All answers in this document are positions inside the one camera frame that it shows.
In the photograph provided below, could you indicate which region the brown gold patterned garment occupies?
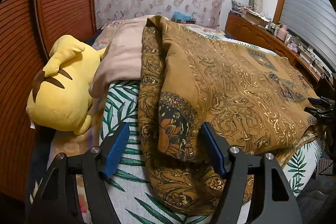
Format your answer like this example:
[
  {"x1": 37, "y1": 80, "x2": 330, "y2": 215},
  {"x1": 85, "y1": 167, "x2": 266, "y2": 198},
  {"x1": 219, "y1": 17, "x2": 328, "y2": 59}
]
[{"x1": 138, "y1": 15, "x2": 323, "y2": 215}]

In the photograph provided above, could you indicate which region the white green leaf-print blanket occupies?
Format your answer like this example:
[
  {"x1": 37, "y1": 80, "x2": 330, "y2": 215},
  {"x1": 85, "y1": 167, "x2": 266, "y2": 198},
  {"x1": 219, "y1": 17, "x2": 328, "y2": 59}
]
[{"x1": 96, "y1": 29, "x2": 324, "y2": 224}]

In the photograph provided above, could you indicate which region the pink bottle on cabinet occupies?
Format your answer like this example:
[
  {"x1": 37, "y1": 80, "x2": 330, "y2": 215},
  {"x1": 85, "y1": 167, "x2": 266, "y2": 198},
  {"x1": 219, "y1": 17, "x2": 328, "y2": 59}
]
[{"x1": 277, "y1": 24, "x2": 288, "y2": 42}]

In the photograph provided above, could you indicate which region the grey window roller blind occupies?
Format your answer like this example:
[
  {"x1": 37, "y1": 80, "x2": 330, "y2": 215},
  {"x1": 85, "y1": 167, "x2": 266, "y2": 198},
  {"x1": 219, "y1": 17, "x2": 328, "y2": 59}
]
[{"x1": 280, "y1": 0, "x2": 335, "y2": 69}]

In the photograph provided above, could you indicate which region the yellow Pikachu plush toy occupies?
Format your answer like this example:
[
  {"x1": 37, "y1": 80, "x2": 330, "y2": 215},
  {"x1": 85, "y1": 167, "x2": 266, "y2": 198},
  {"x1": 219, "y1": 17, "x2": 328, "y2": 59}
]
[{"x1": 26, "y1": 35, "x2": 105, "y2": 135}]

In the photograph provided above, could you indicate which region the cardboard box on cabinet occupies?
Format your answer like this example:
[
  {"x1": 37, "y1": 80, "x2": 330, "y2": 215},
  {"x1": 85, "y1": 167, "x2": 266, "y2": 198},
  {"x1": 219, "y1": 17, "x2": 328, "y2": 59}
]
[{"x1": 244, "y1": 10, "x2": 268, "y2": 27}]

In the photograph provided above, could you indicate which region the wooden low cabinet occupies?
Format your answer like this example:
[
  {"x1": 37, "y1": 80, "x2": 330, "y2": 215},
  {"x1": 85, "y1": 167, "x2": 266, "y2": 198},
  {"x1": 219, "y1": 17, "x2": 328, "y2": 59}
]
[{"x1": 225, "y1": 12, "x2": 319, "y2": 87}]

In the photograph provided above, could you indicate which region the floral pink bedspread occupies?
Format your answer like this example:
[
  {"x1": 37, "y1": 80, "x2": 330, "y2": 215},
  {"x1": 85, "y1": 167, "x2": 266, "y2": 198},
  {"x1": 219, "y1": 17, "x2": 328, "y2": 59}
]
[{"x1": 91, "y1": 18, "x2": 227, "y2": 50}]

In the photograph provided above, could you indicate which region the pink folded blanket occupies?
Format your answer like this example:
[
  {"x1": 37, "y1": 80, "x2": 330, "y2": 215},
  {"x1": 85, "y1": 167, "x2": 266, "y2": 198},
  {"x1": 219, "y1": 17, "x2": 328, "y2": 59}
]
[{"x1": 89, "y1": 15, "x2": 151, "y2": 98}]

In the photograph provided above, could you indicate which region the blue cloth in box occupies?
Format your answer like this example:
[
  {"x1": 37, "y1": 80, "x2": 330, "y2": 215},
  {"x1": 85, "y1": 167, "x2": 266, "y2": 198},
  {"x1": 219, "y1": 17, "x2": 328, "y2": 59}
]
[{"x1": 171, "y1": 11, "x2": 196, "y2": 24}]

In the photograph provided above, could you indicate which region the brown louvered wardrobe door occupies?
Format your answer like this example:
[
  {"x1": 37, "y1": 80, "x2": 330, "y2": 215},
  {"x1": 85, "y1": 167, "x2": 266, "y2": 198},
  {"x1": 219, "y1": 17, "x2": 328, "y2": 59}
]
[{"x1": 1, "y1": 0, "x2": 96, "y2": 201}]

